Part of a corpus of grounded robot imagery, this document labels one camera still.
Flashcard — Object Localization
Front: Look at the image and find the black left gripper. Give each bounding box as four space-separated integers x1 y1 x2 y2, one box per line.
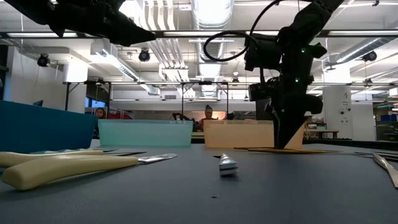
49 0 156 47

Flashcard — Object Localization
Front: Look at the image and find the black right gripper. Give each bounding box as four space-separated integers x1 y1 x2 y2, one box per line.
248 71 324 149

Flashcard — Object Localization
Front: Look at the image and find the wooden chopstick utensil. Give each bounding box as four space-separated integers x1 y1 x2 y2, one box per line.
248 148 343 155

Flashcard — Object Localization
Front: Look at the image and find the teal translucent plastic bin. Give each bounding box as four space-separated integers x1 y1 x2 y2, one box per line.
97 119 194 148

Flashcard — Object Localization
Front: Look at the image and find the black ceiling speaker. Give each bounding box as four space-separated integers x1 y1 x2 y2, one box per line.
362 50 378 62
137 48 151 63
36 53 51 68

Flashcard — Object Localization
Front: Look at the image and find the wooden desk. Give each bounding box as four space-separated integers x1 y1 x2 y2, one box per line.
306 129 340 140

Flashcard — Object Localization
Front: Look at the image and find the orange translucent plastic bin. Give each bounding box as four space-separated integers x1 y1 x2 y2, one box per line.
203 119 306 149

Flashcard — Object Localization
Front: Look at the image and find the white column with signs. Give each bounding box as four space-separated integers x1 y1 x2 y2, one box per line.
322 67 354 141

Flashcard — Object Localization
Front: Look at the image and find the blue screen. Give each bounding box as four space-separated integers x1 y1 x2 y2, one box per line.
85 96 108 109

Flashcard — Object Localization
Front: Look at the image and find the person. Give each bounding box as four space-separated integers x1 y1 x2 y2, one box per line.
197 105 219 132
93 107 107 138

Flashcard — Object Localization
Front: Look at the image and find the storage shelf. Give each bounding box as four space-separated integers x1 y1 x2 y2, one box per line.
374 102 398 142

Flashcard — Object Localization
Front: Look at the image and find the dark blue plastic bin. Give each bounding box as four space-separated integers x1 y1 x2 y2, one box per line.
0 100 98 154

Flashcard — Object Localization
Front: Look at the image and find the black overhead rail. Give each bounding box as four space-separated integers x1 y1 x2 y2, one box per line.
0 30 398 39

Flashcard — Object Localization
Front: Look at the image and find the black workstation frame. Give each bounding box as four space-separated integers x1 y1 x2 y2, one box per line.
63 80 398 122

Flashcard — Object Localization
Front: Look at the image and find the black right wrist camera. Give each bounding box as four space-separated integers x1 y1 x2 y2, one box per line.
244 33 282 72

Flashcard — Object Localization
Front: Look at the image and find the black right camera cable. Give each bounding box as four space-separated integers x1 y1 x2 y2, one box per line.
203 0 282 62

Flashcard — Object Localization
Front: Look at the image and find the silver ventilation duct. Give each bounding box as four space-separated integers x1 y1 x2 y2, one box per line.
190 0 234 98
335 37 388 64

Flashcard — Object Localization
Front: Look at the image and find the cream handle knife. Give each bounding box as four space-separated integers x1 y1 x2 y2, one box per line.
1 153 178 191

